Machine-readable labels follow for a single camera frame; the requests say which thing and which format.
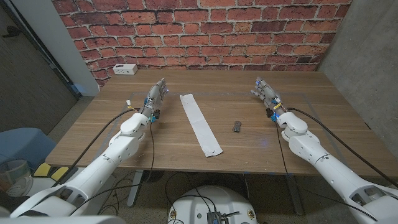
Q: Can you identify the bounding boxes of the blue chair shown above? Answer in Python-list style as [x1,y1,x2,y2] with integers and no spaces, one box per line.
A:
[0,127,57,170]

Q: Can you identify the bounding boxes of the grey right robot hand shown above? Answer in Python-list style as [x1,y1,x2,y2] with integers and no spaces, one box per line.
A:
[250,77,287,117]

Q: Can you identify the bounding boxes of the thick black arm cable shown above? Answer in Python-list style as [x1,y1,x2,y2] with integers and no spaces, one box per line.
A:
[285,107,398,189]
[51,108,141,187]

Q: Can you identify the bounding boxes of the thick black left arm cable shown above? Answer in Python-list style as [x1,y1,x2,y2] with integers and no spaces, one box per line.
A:
[51,108,141,187]

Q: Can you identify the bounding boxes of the dark grey door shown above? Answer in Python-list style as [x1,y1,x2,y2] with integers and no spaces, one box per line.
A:
[0,4,78,134]

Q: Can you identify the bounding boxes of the black door handle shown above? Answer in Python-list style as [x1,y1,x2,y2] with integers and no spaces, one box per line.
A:
[2,26,22,39]

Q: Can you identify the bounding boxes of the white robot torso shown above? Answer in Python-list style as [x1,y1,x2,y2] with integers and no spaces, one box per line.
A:
[167,185,259,224]

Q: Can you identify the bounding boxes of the white plastic bucket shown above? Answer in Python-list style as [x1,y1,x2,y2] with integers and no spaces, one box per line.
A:
[0,159,32,189]

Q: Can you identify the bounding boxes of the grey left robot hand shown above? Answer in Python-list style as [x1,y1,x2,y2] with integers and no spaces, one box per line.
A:
[140,77,170,118]

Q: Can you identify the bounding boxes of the yellow black foot pedal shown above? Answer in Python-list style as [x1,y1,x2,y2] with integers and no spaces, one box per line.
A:
[32,162,52,178]
[49,166,71,182]

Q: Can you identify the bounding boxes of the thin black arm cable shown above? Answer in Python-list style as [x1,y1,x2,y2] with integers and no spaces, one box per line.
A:
[68,121,156,216]
[274,121,379,222]

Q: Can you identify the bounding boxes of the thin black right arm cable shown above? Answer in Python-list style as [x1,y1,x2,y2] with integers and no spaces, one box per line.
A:
[274,121,379,222]

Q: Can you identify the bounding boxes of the grey electronics box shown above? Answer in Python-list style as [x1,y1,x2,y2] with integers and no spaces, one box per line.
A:
[206,211,223,224]

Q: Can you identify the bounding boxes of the grey metal table leg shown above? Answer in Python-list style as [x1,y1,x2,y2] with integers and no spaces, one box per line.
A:
[285,174,305,216]
[126,170,144,208]

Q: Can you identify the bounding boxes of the white receipt paper strip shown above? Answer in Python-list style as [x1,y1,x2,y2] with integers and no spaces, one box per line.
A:
[179,93,224,158]

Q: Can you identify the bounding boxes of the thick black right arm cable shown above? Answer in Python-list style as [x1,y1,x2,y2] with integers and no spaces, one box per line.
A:
[285,107,398,189]

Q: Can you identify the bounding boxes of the red brick printed backdrop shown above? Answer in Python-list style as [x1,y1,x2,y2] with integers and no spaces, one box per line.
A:
[51,0,354,88]

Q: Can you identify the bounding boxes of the white power strip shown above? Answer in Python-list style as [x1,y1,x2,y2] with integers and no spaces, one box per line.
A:
[112,63,139,76]

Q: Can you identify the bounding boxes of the white sneaker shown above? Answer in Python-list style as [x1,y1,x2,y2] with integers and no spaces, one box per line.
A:
[6,176,34,197]

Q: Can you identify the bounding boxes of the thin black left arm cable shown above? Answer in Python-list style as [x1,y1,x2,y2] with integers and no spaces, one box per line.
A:
[68,121,156,216]

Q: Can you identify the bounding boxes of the dark round floor fixture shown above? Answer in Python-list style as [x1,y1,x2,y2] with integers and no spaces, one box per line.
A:
[142,170,165,183]

